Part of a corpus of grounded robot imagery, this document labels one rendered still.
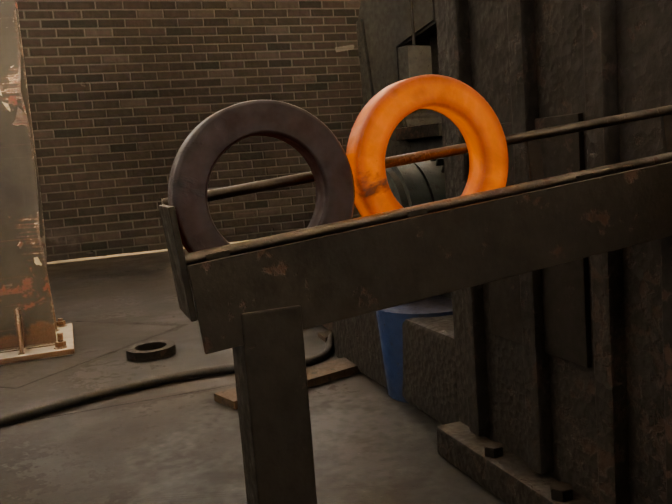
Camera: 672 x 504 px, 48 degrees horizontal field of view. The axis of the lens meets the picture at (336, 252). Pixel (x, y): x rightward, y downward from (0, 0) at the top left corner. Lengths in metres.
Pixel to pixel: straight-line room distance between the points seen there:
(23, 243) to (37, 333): 0.37
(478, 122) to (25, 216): 2.58
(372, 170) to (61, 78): 6.15
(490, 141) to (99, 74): 6.14
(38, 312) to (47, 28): 3.99
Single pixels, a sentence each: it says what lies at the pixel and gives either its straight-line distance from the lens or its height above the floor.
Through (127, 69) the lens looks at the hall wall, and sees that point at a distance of 6.88.
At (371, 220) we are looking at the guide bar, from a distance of 0.75.
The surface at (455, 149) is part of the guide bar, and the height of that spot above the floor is 0.69.
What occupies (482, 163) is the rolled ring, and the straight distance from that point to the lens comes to 0.84.
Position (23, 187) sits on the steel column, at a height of 0.67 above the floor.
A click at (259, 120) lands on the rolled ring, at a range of 0.73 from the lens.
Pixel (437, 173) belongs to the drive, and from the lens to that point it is 2.17.
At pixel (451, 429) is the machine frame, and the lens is 1.74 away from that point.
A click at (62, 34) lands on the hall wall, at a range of 6.90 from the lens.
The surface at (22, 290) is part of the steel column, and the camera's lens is 3.26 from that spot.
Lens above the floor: 0.68
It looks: 7 degrees down
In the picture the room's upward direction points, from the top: 4 degrees counter-clockwise
